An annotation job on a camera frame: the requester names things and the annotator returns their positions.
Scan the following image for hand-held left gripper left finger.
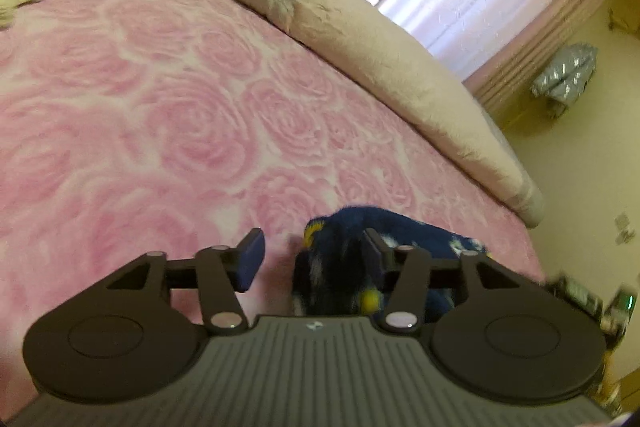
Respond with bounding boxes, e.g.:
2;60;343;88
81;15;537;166
106;228;266;336

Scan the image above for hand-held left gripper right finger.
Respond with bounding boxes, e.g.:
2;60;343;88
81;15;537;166
362;228;522;333

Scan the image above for navy fuzzy sock yellow spots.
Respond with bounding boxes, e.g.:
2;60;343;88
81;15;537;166
291;206;490;318

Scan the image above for pink rose blanket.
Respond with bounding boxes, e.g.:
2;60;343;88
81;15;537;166
0;0;551;413

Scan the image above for beige grey quilt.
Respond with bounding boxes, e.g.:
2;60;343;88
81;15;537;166
67;0;545;229

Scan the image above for silver plastic bag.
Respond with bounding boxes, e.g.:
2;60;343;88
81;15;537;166
530;42;599;118

